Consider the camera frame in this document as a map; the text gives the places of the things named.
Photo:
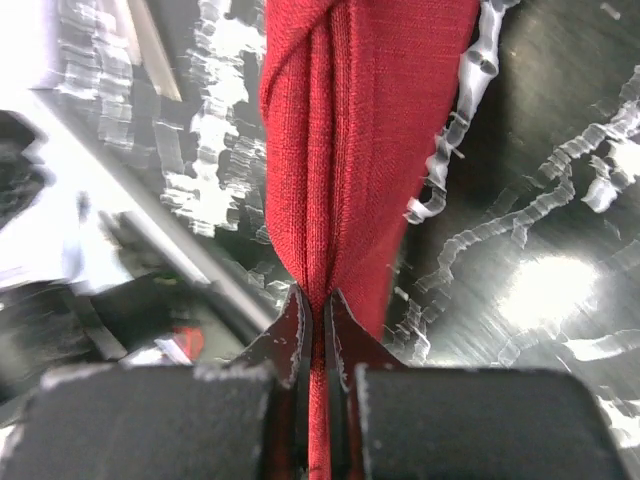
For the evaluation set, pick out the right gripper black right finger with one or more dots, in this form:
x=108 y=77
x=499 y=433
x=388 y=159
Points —
x=389 y=420

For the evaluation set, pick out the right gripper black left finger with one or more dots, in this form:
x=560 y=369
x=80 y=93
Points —
x=245 y=419

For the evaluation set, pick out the red cloth napkin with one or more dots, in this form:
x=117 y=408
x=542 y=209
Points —
x=352 y=96

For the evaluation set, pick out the wooden chopstick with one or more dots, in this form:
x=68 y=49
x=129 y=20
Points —
x=152 y=53

